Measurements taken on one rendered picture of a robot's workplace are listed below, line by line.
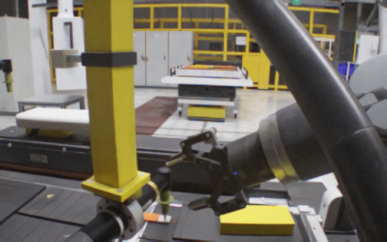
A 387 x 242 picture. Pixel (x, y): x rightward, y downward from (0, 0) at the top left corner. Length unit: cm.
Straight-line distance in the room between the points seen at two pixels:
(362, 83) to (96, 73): 34
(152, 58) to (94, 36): 915
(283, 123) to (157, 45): 917
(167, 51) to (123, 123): 901
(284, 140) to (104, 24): 27
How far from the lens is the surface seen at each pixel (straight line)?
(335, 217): 88
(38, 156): 95
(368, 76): 36
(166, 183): 58
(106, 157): 41
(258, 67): 1006
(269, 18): 17
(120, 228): 45
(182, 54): 928
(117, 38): 38
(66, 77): 322
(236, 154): 38
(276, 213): 64
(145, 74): 963
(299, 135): 34
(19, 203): 78
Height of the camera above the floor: 138
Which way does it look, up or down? 15 degrees down
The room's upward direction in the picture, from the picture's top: 1 degrees clockwise
